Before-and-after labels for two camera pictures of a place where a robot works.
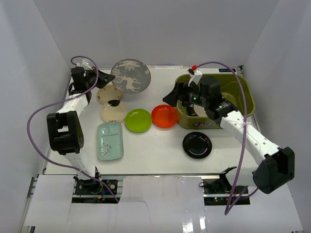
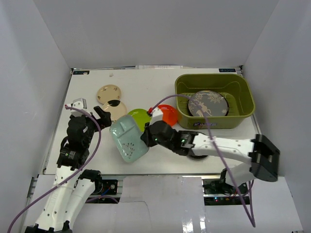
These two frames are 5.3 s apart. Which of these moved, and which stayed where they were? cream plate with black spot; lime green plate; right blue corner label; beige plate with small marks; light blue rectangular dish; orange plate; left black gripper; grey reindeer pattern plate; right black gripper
Moved: left black gripper; light blue rectangular dish; grey reindeer pattern plate; right black gripper
Stayed: lime green plate; beige plate with small marks; cream plate with black spot; right blue corner label; orange plate
